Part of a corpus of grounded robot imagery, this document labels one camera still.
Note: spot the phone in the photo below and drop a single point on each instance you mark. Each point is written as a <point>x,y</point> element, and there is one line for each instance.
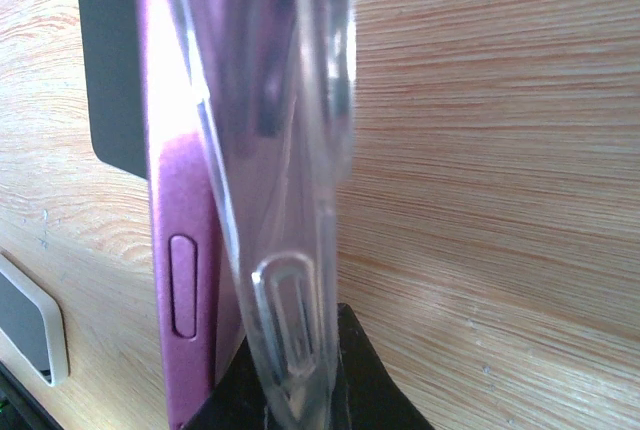
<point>32,321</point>

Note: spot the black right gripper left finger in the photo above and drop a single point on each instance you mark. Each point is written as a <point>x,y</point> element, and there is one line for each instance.
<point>237,402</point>

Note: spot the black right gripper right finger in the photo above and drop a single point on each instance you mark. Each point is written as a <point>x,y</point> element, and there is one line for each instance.
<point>365,396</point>

